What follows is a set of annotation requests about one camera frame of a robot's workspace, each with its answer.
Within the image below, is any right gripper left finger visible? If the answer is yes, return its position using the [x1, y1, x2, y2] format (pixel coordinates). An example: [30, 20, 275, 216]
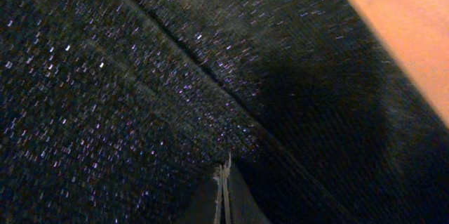
[175, 173, 218, 224]

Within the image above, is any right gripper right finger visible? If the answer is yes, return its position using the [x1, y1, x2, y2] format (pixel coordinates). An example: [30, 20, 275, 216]
[226, 165, 272, 224]

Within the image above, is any black velvet skirt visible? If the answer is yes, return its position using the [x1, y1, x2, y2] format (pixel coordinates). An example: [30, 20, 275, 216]
[1, 0, 448, 223]

